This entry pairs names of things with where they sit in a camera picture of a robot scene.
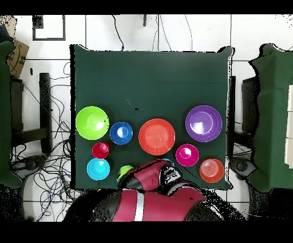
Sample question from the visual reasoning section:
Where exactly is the dark green tablecloth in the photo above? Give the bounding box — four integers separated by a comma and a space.
69, 44, 234, 191

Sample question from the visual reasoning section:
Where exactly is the black metal stand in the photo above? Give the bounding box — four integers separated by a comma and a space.
10, 72, 52, 154
227, 75, 260, 150

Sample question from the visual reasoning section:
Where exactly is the purple bowl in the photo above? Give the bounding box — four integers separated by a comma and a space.
185, 104, 223, 143

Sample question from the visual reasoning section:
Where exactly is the small green bowl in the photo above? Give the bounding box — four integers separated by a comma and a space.
116, 164, 135, 183

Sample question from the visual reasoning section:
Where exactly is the magenta bowl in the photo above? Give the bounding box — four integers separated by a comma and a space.
175, 143, 200, 167

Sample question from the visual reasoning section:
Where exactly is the grey machine base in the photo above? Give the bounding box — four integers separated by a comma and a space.
11, 155, 47, 177
229, 156, 257, 181

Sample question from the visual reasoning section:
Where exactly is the cardboard box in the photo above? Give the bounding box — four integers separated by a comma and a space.
6, 38, 30, 79

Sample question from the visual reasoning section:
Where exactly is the black cable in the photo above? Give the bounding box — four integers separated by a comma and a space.
111, 15, 125, 51

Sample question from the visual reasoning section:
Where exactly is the wide orange bowl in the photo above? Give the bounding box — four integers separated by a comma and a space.
138, 118, 176, 156

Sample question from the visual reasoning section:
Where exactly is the red cup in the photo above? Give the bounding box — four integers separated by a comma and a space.
92, 142, 110, 159

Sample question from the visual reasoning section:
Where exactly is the tangle of black cables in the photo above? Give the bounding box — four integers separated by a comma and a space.
10, 61, 78, 222

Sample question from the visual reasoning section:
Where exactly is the large green bowl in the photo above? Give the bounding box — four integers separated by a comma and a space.
75, 105, 110, 140

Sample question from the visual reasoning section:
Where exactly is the deep orange bowl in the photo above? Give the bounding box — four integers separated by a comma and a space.
199, 158, 225, 184

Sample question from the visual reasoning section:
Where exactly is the green cloth side table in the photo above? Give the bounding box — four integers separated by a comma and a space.
0, 40, 23, 189
248, 43, 293, 193

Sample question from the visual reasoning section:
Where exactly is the black square frame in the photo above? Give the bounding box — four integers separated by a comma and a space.
32, 15, 66, 41

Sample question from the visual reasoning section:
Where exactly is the light blue bowl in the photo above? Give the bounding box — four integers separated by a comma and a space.
86, 158, 111, 181

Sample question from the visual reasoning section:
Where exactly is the dark blue bowl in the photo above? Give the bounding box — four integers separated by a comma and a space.
109, 121, 134, 146

